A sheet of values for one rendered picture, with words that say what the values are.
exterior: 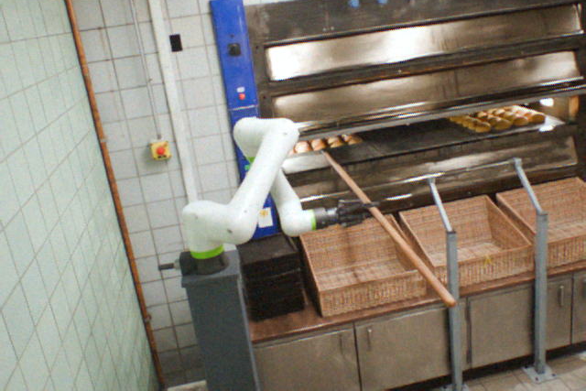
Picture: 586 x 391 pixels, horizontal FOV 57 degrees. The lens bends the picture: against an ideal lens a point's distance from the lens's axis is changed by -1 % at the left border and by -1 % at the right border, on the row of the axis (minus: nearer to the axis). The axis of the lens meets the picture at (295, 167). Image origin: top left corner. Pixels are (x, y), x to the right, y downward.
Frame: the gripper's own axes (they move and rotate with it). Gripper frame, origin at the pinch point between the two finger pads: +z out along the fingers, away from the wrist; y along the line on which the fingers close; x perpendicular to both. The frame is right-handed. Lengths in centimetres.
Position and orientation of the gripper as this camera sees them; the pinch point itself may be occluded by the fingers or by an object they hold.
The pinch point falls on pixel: (372, 209)
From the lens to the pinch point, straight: 238.0
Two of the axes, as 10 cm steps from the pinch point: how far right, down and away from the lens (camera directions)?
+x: 1.7, 2.7, -9.5
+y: 1.3, 9.5, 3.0
